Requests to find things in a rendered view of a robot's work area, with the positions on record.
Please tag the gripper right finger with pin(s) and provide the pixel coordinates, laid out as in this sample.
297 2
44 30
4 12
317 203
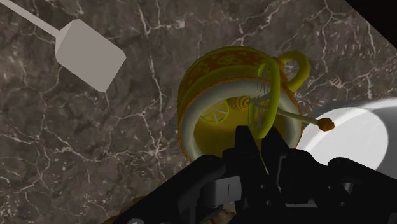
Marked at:
297 173

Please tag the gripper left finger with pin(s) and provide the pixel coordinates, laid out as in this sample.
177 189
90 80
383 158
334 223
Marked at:
245 161

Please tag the yellow ornate teacup with lemon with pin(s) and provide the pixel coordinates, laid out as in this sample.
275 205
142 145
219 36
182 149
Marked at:
217 90

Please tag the grey spatula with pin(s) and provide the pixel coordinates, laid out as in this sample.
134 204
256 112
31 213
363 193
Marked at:
90 59

